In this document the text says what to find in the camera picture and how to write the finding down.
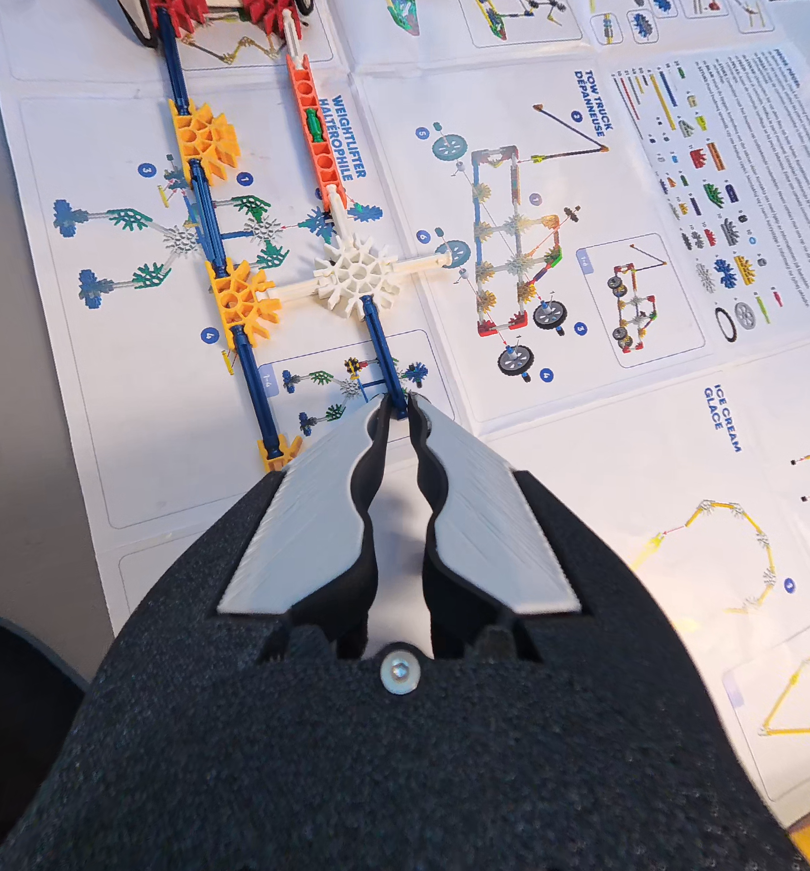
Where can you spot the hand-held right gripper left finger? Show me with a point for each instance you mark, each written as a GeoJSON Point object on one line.
{"type": "Point", "coordinates": [302, 544]}

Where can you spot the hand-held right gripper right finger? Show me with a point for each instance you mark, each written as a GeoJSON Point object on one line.
{"type": "Point", "coordinates": [500, 541]}

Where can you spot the red toy connector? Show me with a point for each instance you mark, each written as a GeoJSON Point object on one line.
{"type": "Point", "coordinates": [279, 17]}
{"type": "Point", "coordinates": [173, 17]}

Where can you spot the white toy rod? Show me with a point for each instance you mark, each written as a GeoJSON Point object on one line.
{"type": "Point", "coordinates": [294, 44]}
{"type": "Point", "coordinates": [292, 292]}
{"type": "Point", "coordinates": [228, 4]}
{"type": "Point", "coordinates": [340, 218]}
{"type": "Point", "coordinates": [425, 262]}

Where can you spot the blue toy rod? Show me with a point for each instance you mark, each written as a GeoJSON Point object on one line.
{"type": "Point", "coordinates": [207, 214]}
{"type": "Point", "coordinates": [258, 391]}
{"type": "Point", "coordinates": [381, 354]}
{"type": "Point", "coordinates": [172, 68]}

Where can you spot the yellow toy connector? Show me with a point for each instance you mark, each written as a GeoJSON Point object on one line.
{"type": "Point", "coordinates": [241, 299]}
{"type": "Point", "coordinates": [204, 139]}
{"type": "Point", "coordinates": [279, 452]}

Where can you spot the green toy clip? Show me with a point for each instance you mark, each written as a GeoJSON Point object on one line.
{"type": "Point", "coordinates": [316, 126]}

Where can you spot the orange toy bar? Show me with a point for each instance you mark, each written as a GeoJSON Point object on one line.
{"type": "Point", "coordinates": [330, 170]}

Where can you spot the white snowflake connector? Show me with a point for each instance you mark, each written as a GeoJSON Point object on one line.
{"type": "Point", "coordinates": [357, 273]}

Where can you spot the white instruction sheet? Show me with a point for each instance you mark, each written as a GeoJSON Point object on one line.
{"type": "Point", "coordinates": [582, 442]}

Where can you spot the dark rounded object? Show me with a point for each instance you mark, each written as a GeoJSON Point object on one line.
{"type": "Point", "coordinates": [17, 748]}

